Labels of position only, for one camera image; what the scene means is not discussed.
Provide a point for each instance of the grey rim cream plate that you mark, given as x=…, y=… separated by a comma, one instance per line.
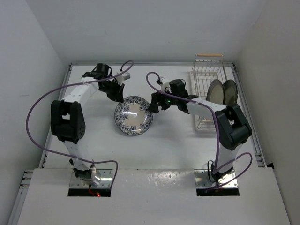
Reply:
x=215, y=93

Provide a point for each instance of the blue floral white plate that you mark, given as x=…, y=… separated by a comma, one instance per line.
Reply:
x=132, y=116

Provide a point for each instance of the metal base plate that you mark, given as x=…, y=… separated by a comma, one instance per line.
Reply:
x=102, y=180
x=202, y=180

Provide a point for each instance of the wire dish rack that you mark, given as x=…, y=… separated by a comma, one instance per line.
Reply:
x=211, y=63

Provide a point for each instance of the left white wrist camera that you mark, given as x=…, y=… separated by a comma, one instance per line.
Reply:
x=122, y=77

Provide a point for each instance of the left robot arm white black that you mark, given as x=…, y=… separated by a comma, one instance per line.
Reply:
x=67, y=120

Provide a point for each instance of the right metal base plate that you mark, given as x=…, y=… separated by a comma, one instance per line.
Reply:
x=202, y=180

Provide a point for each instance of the black checkered rim plate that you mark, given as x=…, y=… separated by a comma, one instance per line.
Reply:
x=230, y=92

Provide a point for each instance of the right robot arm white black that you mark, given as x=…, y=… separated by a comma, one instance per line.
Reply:
x=232, y=127

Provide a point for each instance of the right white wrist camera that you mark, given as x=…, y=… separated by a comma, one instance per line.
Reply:
x=163, y=83

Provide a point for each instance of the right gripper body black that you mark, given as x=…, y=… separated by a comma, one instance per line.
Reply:
x=167, y=101

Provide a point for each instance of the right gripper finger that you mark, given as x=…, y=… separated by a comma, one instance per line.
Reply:
x=155, y=98
x=153, y=108

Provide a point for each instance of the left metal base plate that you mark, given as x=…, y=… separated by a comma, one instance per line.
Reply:
x=102, y=180

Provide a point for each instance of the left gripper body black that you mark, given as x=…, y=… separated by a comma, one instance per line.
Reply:
x=112, y=85

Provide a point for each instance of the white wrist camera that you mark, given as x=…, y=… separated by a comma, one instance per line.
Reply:
x=122, y=77
x=163, y=83

